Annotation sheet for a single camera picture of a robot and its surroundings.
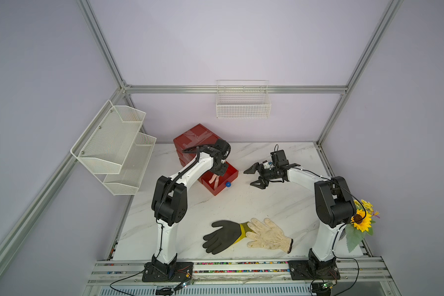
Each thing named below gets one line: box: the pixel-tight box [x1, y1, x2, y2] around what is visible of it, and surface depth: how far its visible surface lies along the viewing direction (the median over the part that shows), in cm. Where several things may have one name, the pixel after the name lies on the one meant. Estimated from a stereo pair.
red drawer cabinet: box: [173, 123, 221, 167], surface depth 95 cm
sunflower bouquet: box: [345, 199, 381, 253], surface depth 63 cm
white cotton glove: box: [245, 217, 294, 254], surface depth 84 cm
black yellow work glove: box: [202, 220, 255, 255], surface depth 84 cm
